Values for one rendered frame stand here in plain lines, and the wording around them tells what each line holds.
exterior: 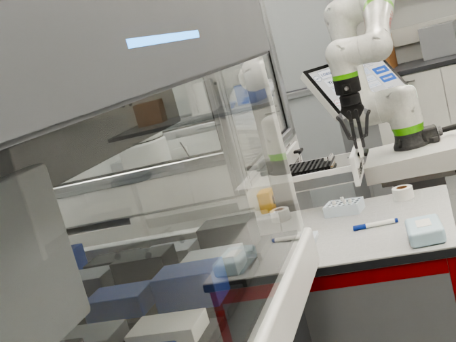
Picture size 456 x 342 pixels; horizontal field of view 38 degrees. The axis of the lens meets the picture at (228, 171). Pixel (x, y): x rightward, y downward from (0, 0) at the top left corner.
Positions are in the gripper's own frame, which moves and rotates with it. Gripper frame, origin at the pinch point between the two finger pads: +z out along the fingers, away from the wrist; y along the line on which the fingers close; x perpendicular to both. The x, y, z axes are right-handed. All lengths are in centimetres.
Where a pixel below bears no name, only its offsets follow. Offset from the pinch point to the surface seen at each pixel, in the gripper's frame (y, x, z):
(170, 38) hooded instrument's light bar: -9, -146, -50
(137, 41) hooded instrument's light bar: -9, -159, -50
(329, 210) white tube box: -12.1, -24.1, 14.3
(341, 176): -7.6, -9.8, 7.0
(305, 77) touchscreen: -28, 89, -23
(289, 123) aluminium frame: -34, 50, -8
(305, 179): -20.5, -9.6, 5.7
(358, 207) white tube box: -2.1, -25.3, 14.7
